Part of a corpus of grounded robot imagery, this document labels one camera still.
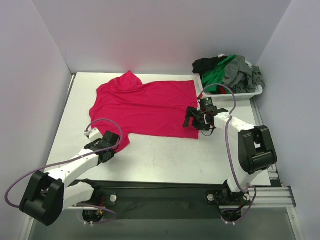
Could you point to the aluminium frame rail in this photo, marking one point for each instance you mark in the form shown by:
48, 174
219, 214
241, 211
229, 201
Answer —
275, 197

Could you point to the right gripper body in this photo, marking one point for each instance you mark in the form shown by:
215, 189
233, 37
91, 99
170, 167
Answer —
189, 116

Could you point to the grey t-shirt in basket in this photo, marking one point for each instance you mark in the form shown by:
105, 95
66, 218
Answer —
241, 77

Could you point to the red garment in basket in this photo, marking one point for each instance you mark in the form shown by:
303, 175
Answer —
220, 90

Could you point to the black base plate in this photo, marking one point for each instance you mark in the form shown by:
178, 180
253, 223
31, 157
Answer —
169, 201

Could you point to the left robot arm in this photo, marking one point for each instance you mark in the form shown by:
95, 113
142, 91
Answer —
66, 176

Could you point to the black t-shirt in basket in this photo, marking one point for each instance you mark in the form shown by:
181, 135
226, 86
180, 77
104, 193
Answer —
204, 65

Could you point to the white plastic laundry basket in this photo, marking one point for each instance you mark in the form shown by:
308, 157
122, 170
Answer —
227, 97

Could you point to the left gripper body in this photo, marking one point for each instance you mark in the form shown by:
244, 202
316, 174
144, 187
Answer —
113, 137

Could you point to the green t-shirt in basket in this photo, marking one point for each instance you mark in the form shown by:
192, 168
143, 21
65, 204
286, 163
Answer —
216, 75

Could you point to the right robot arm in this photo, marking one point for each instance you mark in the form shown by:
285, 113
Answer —
256, 151

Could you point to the red t-shirt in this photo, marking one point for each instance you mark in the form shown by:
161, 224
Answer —
128, 106

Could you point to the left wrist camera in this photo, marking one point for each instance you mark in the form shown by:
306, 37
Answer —
93, 134

